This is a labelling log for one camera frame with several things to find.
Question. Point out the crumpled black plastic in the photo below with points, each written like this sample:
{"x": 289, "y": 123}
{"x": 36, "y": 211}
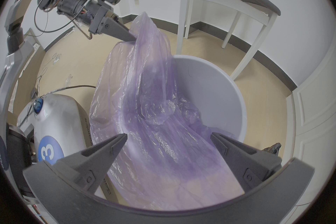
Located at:
{"x": 273, "y": 149}

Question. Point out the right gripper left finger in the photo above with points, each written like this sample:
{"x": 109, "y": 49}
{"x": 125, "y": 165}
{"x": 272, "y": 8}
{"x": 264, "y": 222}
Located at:
{"x": 89, "y": 165}

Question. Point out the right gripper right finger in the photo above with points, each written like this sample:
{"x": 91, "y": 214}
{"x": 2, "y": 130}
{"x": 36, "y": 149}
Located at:
{"x": 246, "y": 162}

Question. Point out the white wardrobe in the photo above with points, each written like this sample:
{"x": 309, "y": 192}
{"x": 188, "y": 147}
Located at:
{"x": 312, "y": 112}

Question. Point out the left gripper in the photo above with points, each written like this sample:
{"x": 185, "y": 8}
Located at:
{"x": 76, "y": 5}

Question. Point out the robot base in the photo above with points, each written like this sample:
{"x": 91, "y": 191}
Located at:
{"x": 60, "y": 118}

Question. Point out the purple plastic bag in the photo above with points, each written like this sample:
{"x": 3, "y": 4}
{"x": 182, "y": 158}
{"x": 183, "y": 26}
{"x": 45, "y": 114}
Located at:
{"x": 157, "y": 112}

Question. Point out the white trash bin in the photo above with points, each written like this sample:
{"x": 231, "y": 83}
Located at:
{"x": 210, "y": 91}

